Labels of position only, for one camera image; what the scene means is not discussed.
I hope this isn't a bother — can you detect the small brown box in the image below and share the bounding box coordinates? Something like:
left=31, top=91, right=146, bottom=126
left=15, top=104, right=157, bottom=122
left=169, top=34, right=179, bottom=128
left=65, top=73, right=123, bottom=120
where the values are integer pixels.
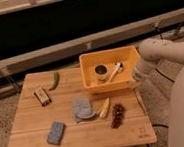
left=34, top=87, right=52, bottom=106

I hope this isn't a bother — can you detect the yellow plastic tray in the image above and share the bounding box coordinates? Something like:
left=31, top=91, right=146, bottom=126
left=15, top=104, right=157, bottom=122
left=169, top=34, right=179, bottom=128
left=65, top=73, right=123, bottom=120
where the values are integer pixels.
left=79, top=46, right=140, bottom=94

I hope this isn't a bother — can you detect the black power cable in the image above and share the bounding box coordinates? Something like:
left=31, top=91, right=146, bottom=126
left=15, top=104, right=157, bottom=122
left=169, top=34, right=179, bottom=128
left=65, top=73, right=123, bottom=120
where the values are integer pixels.
left=141, top=23, right=184, bottom=130

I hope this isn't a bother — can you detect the grey crumpled cloth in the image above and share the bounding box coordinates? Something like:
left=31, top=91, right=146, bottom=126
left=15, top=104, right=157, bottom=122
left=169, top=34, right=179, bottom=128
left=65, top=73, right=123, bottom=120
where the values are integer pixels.
left=72, top=96, right=95, bottom=122

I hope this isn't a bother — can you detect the dark red grape bunch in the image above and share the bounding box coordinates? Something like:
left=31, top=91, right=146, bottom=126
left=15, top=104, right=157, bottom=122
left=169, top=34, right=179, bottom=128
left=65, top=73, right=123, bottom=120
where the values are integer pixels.
left=111, top=103, right=125, bottom=129

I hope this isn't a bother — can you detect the yellow banana toy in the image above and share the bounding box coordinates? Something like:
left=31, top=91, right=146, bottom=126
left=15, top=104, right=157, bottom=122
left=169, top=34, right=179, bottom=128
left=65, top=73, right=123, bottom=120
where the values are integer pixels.
left=99, top=98, right=110, bottom=119

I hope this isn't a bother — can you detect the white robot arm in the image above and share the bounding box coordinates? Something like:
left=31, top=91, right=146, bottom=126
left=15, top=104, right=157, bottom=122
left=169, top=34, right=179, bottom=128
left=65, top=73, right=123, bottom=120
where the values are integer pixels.
left=132, top=38, right=184, bottom=147

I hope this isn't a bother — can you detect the blue sponge block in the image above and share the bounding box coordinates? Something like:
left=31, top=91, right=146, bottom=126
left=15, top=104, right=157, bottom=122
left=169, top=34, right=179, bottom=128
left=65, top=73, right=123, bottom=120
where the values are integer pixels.
left=46, top=122, right=66, bottom=145

